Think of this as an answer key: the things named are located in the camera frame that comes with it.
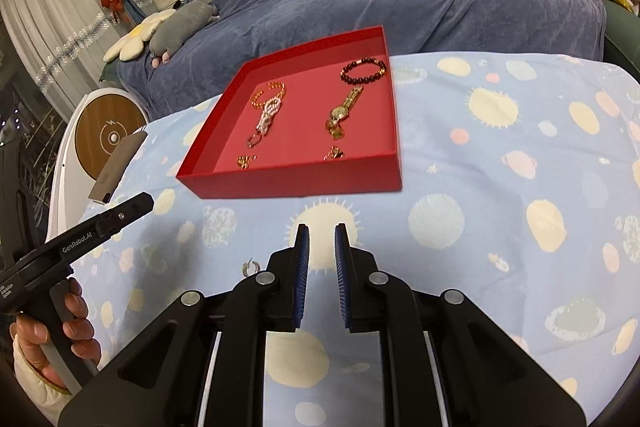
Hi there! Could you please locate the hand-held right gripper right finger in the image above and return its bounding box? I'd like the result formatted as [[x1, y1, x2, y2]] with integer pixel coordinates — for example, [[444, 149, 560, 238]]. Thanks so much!
[[334, 223, 586, 427]]

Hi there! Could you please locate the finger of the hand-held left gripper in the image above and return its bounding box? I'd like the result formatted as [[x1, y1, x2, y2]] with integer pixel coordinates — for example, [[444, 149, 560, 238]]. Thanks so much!
[[96, 192, 155, 239]]

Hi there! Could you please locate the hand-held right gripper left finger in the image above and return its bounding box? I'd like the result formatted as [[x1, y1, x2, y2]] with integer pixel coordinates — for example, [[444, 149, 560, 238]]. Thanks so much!
[[59, 223, 311, 427]]

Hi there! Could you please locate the red cardboard box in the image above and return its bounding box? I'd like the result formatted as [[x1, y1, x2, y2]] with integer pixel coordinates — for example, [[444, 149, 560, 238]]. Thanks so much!
[[176, 25, 404, 200]]

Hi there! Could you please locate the gold wristwatch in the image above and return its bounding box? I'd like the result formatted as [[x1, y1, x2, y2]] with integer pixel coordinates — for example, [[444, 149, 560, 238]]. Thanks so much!
[[327, 86, 366, 128]]

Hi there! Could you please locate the pearl bracelet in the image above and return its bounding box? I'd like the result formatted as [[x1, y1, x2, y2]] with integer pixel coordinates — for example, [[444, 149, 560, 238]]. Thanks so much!
[[256, 97, 282, 138]]

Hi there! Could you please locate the gold bangle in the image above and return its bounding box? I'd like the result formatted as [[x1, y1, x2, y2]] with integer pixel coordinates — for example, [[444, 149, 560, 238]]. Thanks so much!
[[250, 82, 287, 108]]

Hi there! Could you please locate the dark bead bracelet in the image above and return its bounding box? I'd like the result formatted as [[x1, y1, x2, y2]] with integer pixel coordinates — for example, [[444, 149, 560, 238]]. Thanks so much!
[[340, 57, 389, 86]]

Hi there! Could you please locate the person's left forearm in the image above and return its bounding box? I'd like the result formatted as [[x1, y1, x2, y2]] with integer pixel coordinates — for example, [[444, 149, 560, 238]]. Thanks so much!
[[12, 332, 69, 427]]

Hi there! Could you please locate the person's left hand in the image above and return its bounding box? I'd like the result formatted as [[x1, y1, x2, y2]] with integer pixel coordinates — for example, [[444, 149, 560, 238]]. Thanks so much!
[[15, 278, 102, 392]]

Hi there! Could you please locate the grey-brown flat box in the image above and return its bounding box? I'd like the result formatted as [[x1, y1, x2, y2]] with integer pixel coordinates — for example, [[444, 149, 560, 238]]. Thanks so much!
[[87, 131, 149, 206]]

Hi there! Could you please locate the white appliance with wooden disc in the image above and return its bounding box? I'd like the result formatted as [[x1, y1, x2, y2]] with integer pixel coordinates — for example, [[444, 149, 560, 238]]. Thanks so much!
[[47, 88, 149, 238]]

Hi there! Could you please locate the cream flower cushion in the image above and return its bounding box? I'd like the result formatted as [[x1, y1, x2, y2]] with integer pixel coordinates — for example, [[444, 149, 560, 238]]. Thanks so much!
[[102, 8, 177, 64]]

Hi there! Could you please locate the grey plush animal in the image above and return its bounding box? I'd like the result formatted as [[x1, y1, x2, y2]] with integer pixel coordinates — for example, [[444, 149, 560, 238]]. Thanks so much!
[[149, 0, 221, 68]]

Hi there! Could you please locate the blue planet print cloth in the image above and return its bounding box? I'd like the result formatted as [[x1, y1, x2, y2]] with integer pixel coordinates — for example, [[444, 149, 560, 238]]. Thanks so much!
[[47, 52, 640, 427]]

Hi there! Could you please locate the white curtain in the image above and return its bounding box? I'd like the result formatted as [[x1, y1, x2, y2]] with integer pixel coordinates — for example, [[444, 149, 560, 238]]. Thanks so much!
[[0, 0, 131, 108]]

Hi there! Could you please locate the green sofa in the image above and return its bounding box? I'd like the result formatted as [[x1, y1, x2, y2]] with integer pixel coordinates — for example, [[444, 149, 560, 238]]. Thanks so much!
[[602, 0, 640, 84]]

